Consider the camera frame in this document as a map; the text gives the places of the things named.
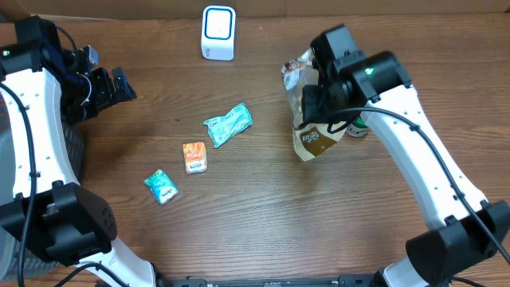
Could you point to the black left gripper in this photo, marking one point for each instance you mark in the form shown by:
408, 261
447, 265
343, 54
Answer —
107, 93

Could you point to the orange tissue pack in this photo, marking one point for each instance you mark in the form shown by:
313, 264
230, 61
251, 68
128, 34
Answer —
195, 157

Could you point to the teal snack packet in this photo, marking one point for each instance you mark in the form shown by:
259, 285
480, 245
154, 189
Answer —
223, 128

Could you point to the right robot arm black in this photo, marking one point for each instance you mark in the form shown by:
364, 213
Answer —
463, 227

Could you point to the white barcode scanner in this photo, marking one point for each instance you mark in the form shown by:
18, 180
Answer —
218, 33

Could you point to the cardboard backdrop panel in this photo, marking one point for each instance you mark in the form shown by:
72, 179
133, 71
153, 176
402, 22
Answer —
178, 9

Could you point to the beige Pantree snack bag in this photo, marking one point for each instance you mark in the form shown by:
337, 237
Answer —
313, 139

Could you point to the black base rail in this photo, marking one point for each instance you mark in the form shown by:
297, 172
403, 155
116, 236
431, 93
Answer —
279, 283

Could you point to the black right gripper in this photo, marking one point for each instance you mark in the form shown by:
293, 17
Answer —
311, 100

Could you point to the teal tissue pack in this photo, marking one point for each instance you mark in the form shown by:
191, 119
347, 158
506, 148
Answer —
161, 187

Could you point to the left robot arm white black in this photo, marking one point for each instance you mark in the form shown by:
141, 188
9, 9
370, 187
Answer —
47, 89

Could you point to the grey plastic mesh basket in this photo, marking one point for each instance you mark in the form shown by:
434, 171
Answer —
9, 245

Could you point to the green lid jar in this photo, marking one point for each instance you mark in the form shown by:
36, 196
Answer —
357, 128

